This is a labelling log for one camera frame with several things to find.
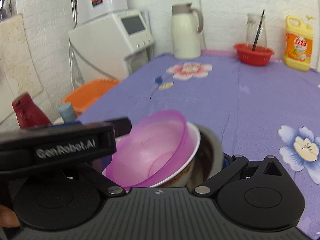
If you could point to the purple plastic bowl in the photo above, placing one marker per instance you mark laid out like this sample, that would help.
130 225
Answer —
152 149

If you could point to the red plastic colander basket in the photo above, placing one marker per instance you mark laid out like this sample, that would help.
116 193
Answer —
258 57

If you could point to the orange plastic basin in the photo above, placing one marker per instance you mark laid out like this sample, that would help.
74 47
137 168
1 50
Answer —
83 97

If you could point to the clear glass pitcher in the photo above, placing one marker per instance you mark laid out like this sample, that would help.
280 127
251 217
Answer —
251 30

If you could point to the white water dispenser with screen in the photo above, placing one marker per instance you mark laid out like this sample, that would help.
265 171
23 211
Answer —
112 46

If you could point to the white ceramic bowl red pattern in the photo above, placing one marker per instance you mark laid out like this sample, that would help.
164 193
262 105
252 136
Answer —
185 164

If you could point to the black stirring stick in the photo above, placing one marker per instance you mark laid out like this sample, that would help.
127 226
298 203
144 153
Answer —
258 31

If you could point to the stainless steel bowl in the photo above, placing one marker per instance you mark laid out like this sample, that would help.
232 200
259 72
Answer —
208 159

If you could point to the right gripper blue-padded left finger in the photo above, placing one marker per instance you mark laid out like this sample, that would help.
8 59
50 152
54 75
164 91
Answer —
92 173

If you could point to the light blue capped bottle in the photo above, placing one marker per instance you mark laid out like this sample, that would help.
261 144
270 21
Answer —
67 112

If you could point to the purple floral tablecloth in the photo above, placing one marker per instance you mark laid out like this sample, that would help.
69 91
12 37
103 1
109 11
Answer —
254 111

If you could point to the person's left hand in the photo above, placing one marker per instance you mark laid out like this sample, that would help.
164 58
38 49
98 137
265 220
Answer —
8 218

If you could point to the yellow dish soap jug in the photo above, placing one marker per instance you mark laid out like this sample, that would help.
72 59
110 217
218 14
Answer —
299 43

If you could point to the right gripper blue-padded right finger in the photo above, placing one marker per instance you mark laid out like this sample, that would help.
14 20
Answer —
228 174

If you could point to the white thermos jug grey lid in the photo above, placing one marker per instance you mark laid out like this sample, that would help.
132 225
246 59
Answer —
186 26

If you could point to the red bottle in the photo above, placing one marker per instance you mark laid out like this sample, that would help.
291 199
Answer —
28 114

